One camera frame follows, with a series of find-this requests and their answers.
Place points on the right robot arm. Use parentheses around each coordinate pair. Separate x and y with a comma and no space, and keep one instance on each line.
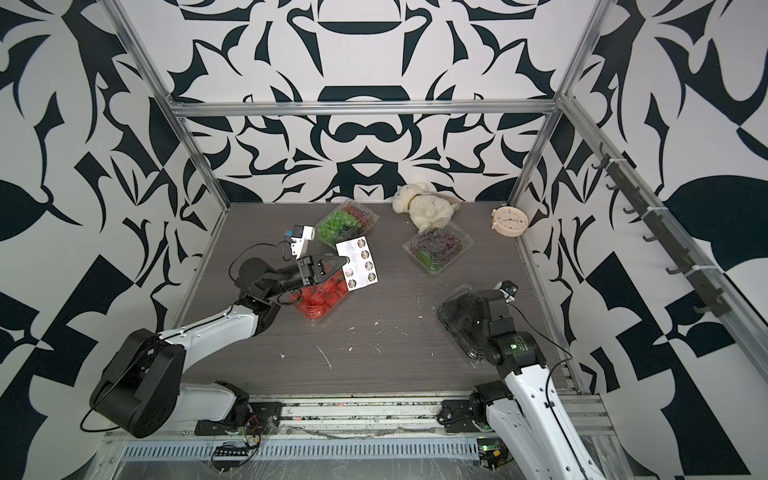
(523,407)

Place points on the circuit board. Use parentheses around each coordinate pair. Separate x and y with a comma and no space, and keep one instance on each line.
(492,453)
(229,456)

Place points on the avocado clamshell box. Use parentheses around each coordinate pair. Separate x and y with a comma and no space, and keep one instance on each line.
(465,313)

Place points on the aluminium frame rail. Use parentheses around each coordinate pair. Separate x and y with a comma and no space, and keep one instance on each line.
(338,416)

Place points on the white sticker sheet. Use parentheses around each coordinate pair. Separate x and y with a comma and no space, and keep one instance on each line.
(359,271)

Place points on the cream plush toy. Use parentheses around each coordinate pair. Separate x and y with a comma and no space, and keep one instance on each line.
(426,209)

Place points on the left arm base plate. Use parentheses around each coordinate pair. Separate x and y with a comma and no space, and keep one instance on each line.
(252,418)

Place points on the black wall hook rail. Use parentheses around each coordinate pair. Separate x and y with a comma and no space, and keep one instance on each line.
(667,232)

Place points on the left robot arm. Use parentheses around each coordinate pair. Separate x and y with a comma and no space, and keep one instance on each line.
(141,389)

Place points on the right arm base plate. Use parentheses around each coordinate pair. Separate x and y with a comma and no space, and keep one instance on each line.
(470,415)

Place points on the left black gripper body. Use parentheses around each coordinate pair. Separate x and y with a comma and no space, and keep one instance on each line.
(312,269)

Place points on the green and red grape box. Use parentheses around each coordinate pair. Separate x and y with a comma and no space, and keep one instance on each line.
(349,220)

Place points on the left circuit board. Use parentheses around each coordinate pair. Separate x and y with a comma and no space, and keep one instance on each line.
(229,456)

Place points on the right circuit board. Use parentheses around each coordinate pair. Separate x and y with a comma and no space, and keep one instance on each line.
(492,453)

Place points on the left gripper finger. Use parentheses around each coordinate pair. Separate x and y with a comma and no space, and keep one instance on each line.
(334,260)
(332,271)

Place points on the strawberry clamshell box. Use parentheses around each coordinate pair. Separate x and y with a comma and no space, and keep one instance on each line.
(316,302)

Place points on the purple grape clamshell box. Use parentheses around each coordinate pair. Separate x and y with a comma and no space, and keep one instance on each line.
(434,250)

